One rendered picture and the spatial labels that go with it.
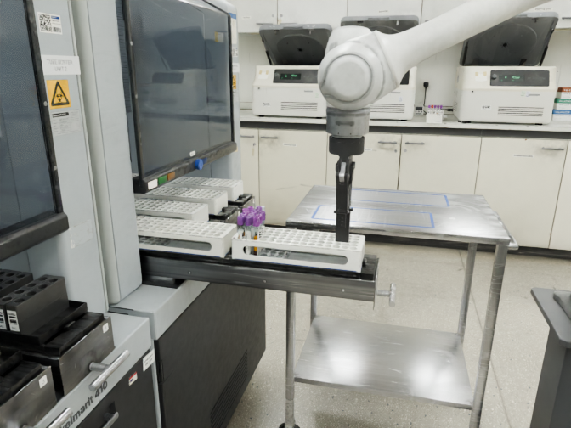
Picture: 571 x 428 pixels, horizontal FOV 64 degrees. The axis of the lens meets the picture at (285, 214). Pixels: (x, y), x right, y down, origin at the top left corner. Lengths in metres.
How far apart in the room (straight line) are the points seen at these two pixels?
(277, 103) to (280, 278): 2.46
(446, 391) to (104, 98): 1.27
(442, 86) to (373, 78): 3.17
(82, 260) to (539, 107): 2.94
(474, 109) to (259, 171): 1.55
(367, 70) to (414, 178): 2.63
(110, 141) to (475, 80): 2.68
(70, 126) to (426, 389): 1.25
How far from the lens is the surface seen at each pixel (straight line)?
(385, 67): 0.79
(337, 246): 1.03
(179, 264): 1.12
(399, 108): 3.30
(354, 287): 1.02
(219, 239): 1.07
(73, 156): 0.93
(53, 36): 0.91
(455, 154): 3.33
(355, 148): 0.96
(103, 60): 1.01
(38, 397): 0.81
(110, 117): 1.02
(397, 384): 1.60
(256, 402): 1.93
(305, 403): 1.93
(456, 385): 1.65
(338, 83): 0.75
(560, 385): 1.29
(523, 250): 3.64
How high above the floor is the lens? 1.23
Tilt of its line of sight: 17 degrees down
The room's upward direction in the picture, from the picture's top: straight up
